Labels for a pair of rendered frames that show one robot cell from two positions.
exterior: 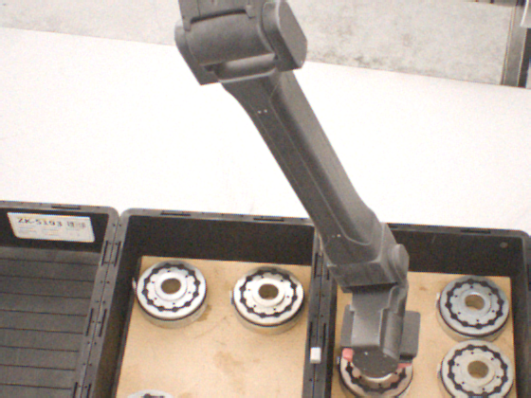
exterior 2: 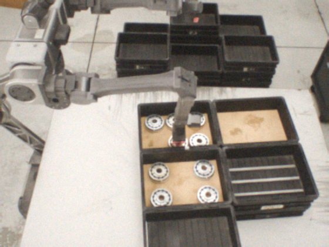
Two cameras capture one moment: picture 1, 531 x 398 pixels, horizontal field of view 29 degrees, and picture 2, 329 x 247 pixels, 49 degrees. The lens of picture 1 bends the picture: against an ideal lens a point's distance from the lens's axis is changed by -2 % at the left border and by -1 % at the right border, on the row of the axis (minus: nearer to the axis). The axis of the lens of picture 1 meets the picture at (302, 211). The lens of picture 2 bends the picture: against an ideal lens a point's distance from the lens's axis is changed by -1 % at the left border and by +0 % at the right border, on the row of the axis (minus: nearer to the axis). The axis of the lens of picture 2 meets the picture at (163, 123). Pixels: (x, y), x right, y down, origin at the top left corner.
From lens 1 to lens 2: 1.33 m
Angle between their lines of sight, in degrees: 55
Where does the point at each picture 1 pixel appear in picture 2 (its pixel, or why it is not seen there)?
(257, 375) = (183, 173)
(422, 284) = (145, 136)
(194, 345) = (176, 192)
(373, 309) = (191, 117)
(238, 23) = (194, 80)
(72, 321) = (174, 230)
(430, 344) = (165, 133)
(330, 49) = not seen: outside the picture
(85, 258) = (149, 232)
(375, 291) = not seen: hidden behind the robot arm
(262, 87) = not seen: hidden behind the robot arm
